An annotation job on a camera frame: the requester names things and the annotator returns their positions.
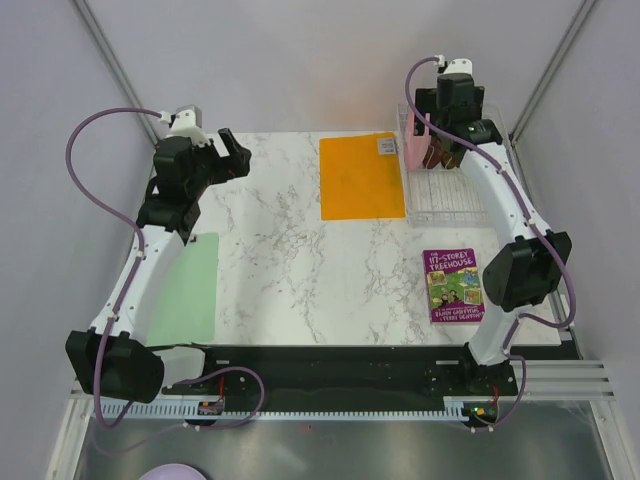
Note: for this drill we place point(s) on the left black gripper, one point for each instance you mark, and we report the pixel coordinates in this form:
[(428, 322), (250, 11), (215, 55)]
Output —
[(228, 167)]

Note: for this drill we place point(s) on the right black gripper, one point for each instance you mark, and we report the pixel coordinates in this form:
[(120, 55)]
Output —
[(425, 98)]

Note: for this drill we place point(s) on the red floral plate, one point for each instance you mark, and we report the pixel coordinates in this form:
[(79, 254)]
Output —
[(433, 155)]

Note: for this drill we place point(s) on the pink plate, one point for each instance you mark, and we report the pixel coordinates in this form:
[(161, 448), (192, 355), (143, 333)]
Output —
[(416, 148)]

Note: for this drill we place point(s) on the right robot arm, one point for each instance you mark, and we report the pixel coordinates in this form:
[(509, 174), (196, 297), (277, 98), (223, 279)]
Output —
[(531, 262)]

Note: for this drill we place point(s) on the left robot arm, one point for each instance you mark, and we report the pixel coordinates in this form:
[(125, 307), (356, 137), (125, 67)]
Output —
[(111, 358)]

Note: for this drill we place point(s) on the orange cutting mat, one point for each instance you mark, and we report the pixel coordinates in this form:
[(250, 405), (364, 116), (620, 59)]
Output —
[(360, 178)]

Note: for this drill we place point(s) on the purple treehouse book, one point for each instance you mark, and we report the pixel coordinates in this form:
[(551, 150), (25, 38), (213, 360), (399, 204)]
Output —
[(454, 290)]

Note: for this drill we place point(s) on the green cutting mat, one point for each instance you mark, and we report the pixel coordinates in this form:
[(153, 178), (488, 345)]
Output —
[(186, 308)]

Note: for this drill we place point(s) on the lavender round object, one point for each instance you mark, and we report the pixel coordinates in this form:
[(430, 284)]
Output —
[(173, 471)]

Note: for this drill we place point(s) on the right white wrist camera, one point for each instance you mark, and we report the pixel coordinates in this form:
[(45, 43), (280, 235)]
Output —
[(455, 66)]

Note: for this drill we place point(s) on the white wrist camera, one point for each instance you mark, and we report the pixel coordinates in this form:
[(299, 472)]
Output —
[(186, 122), (455, 66)]

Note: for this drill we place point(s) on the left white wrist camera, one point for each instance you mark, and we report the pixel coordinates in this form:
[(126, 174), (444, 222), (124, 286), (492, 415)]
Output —
[(186, 122)]

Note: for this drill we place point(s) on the clear wire dish rack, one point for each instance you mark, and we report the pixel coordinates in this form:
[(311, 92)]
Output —
[(437, 197)]

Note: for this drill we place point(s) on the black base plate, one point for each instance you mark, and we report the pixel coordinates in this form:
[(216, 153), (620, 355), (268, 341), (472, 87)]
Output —
[(347, 378)]

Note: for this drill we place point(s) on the white slotted cable duct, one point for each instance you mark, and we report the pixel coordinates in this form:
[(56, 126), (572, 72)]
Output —
[(191, 409)]

